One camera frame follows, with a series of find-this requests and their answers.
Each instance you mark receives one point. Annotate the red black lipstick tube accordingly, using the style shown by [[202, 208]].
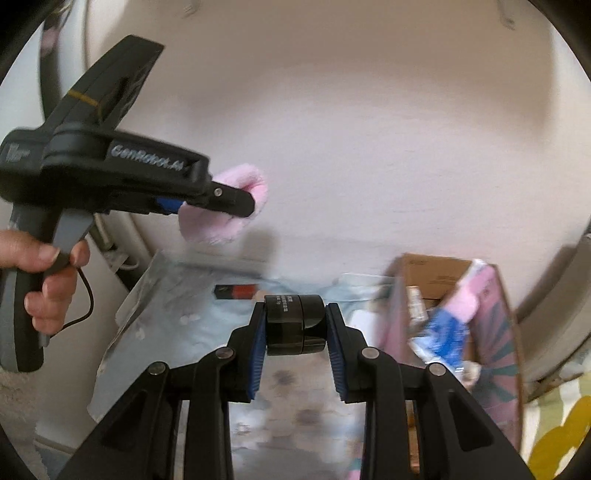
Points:
[[235, 291]]

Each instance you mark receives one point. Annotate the yellow floral bedsheet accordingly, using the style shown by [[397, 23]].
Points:
[[557, 421]]

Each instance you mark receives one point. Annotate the blue white wipes packet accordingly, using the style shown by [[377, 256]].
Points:
[[441, 340]]

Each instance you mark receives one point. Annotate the small black jar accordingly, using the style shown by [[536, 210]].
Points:
[[295, 324]]

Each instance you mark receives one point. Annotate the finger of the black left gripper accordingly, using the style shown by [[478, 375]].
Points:
[[215, 197]]

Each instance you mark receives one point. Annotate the pink teal patterned box liner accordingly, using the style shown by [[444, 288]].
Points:
[[498, 350]]

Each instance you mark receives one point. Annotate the brown cardboard box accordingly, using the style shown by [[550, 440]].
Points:
[[452, 322]]

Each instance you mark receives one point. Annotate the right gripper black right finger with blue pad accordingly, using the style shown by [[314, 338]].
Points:
[[421, 423]]

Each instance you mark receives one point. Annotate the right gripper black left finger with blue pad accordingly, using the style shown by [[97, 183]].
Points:
[[137, 437]]

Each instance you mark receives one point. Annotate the light blue floral cloth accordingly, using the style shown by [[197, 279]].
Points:
[[296, 427]]

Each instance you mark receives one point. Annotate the small white medicine box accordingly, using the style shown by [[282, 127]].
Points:
[[416, 307]]

